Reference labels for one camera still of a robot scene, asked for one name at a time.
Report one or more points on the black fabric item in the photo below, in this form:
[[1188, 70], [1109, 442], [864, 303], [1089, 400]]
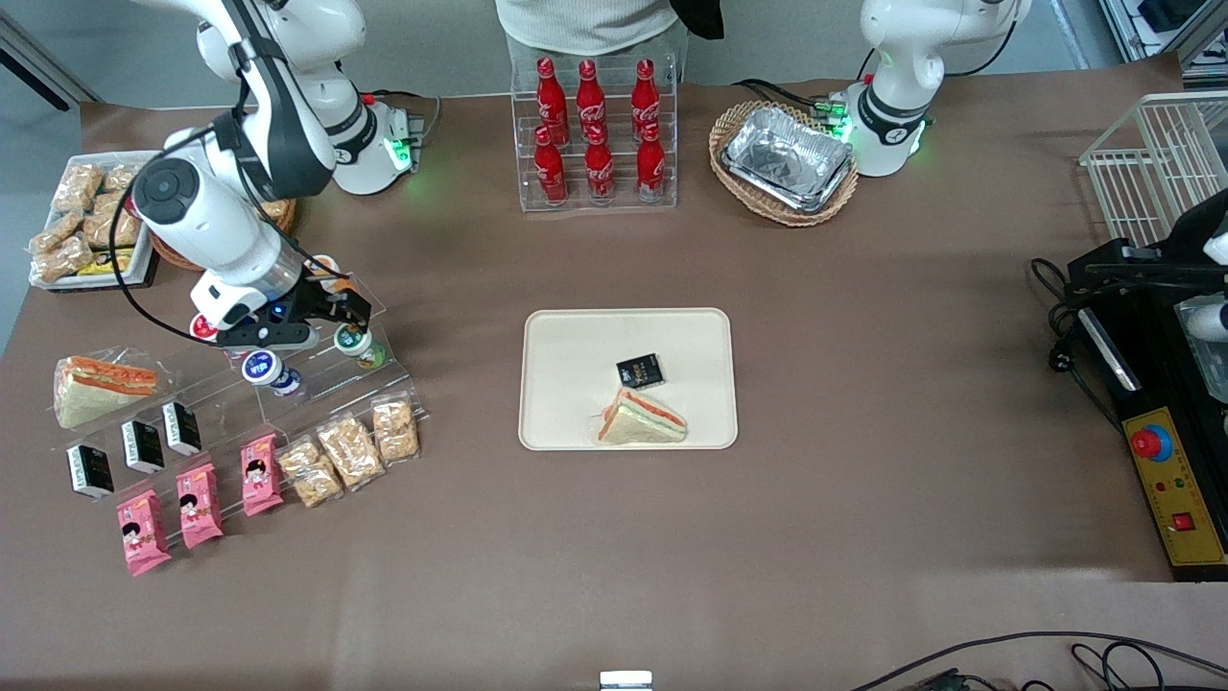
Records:
[[698, 17]]

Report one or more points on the orange lid gum bottle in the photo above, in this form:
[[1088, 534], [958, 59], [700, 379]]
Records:
[[323, 261]]

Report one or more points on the wrapped triangle sandwich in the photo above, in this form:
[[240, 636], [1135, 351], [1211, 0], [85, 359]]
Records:
[[96, 389], [638, 422]]

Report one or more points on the red lid gum bottle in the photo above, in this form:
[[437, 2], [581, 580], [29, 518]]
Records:
[[201, 329]]

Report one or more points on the green lid gum bottle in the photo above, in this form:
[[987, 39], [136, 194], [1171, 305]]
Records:
[[357, 344]]

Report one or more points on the white rectangular object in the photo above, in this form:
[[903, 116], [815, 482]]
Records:
[[625, 680]]

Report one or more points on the red cola bottle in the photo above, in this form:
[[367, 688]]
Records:
[[590, 96], [650, 168], [645, 96], [548, 96], [600, 173], [550, 173]]

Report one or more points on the black sealing machine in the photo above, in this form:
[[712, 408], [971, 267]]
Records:
[[1151, 384]]

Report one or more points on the cream plastic serving tray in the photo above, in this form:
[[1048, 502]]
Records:
[[566, 384]]

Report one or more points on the white rectangular bin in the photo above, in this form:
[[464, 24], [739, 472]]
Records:
[[144, 274]]

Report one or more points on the red emergency stop button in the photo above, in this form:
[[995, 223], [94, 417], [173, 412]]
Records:
[[1146, 443]]

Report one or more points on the clear acrylic step riser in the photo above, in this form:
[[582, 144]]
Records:
[[331, 384], [225, 437]]

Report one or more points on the round wicker basket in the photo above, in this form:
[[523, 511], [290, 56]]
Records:
[[177, 257], [815, 216]]

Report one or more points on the clear rice cracker pack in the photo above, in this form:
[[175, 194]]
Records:
[[395, 430], [350, 453], [310, 472]]

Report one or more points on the person in white shirt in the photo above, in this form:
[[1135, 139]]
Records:
[[585, 24]]

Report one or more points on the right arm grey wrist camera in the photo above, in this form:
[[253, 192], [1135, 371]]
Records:
[[225, 305]]

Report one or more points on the aluminium frame shelf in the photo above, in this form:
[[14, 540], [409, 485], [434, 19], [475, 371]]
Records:
[[1166, 38]]

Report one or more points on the red rocker switch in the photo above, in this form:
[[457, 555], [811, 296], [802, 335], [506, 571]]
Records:
[[1183, 522]]

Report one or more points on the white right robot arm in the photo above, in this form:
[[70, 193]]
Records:
[[221, 211]]

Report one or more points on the aluminium foil tray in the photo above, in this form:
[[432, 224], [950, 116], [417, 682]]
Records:
[[787, 158]]

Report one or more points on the black tissue pack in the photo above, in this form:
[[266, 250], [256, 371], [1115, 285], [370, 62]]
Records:
[[181, 428], [641, 370], [90, 472], [143, 447]]

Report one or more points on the clear plastic container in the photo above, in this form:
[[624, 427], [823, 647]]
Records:
[[1204, 374]]

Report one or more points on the yellow snack packet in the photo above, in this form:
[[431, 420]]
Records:
[[106, 261]]

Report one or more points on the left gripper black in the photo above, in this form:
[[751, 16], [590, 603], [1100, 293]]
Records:
[[1192, 232]]

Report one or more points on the dark diagonal bar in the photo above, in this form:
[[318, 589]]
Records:
[[43, 62]]

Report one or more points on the blue lid gum bottle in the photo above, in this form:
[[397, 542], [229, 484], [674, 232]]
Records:
[[261, 368]]

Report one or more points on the pink snack packet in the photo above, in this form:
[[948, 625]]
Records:
[[261, 475], [143, 534], [200, 507]]

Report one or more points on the clear acrylic bottle rack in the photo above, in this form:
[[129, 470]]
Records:
[[622, 197]]

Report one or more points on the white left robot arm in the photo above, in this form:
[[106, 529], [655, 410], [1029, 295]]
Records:
[[902, 58]]

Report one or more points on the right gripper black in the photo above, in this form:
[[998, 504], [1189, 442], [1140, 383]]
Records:
[[319, 296]]

